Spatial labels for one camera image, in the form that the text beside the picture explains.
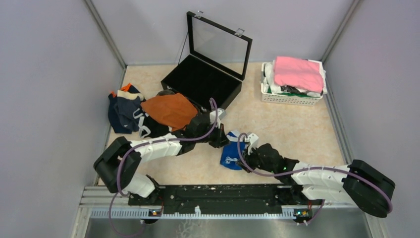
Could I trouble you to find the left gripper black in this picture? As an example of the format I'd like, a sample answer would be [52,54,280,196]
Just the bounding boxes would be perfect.
[195,121,231,148]

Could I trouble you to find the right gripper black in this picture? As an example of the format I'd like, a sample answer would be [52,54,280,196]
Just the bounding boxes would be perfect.
[236,144,276,173]

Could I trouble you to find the royal blue underwear white trim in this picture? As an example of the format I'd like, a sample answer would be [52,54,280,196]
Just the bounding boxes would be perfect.
[220,130,242,171]

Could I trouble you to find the orange underwear cream waistband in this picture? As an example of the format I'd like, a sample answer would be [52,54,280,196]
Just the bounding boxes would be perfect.
[141,93,198,131]

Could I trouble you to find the black underwear white trim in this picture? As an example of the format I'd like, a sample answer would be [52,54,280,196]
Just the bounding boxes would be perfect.
[133,109,172,138]

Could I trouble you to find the olive grey underwear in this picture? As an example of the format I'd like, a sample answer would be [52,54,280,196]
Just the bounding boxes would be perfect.
[157,89,175,96]

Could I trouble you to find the black display case glass lid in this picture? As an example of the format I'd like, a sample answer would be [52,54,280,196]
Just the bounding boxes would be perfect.
[161,11,253,112]

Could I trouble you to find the dark blue underwear cream waistband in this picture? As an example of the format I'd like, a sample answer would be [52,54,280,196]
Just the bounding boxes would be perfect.
[114,90,145,131]

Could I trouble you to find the navy underwear orange waistband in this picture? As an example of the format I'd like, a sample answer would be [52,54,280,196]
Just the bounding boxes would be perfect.
[107,83,138,134]

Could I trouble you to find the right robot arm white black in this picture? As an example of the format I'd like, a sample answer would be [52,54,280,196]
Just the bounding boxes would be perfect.
[237,133,396,218]

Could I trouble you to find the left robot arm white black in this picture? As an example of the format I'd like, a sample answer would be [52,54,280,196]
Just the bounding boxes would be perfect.
[93,108,228,205]

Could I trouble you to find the white plastic basket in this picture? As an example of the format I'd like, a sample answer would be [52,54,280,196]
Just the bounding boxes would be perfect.
[261,59,327,106]

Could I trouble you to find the white cloths in basket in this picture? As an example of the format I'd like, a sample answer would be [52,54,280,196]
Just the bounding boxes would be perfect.
[263,57,327,98]

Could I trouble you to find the pink folded cloth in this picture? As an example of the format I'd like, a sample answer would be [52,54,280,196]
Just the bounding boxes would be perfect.
[273,56,324,94]

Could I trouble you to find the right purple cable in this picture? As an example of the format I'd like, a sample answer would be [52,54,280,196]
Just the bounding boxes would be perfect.
[237,132,394,226]

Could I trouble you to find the purple cable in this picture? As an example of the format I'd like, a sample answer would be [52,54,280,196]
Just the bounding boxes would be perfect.
[108,97,219,238]
[237,132,394,226]

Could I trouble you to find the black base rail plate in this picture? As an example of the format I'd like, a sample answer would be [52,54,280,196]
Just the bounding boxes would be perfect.
[128,184,321,215]

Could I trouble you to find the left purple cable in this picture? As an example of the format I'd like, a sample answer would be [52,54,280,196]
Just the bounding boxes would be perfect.
[108,97,219,238]

